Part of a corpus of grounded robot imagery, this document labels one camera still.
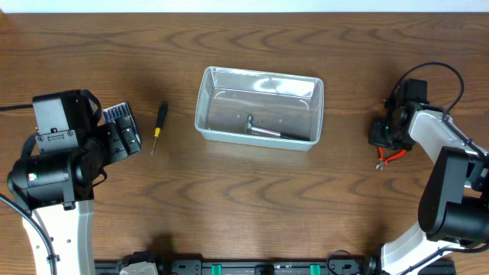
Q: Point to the blue precision screwdriver set case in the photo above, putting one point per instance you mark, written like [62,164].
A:
[121,110]

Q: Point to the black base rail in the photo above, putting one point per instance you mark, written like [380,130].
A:
[145,262]

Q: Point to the black yellow screwdriver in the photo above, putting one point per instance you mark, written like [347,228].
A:
[161,115]

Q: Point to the black handled hammer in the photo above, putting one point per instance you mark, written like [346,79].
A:
[250,129]

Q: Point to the clear plastic container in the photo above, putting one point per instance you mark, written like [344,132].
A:
[279,102]

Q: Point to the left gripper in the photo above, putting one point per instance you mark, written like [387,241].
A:
[115,151]

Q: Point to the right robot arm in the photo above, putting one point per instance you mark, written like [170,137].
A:
[453,210]

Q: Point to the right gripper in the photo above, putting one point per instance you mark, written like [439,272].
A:
[374,137]

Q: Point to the red handled cutting pliers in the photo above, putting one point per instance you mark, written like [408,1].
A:
[383,160]

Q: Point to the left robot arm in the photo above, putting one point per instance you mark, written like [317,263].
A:
[54,191]

